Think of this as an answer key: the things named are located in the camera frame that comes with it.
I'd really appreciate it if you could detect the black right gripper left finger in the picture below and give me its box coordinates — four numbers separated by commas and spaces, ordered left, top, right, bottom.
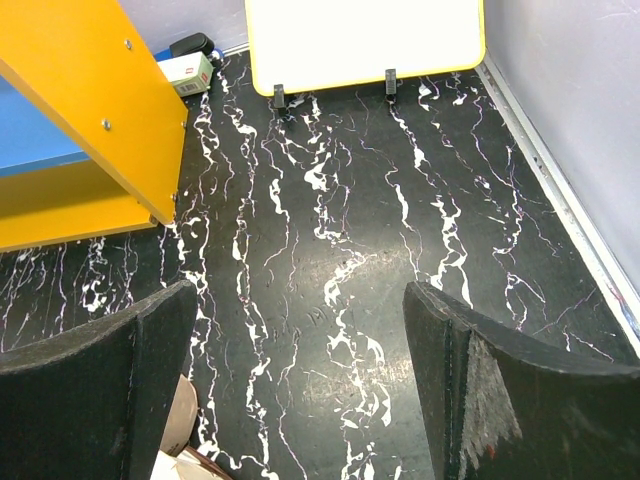
1, 281, 197, 479

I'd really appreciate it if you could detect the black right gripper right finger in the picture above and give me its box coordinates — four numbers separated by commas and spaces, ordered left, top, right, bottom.
403, 282, 639, 479

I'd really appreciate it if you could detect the yellow shelf with coloured boards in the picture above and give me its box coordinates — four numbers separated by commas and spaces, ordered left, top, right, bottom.
1, 1, 187, 252

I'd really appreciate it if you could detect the black device behind shelf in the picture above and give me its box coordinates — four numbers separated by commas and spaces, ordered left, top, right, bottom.
169, 32, 224, 63

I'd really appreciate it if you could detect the brown wrapped roll, back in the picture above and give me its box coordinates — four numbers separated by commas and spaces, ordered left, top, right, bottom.
160, 375, 198, 456

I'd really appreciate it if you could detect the small white green box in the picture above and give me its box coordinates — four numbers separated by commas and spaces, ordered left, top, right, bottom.
158, 52, 214, 97

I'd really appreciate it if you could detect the whiteboard with yellow frame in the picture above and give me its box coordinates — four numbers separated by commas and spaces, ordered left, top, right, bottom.
245, 0, 486, 108

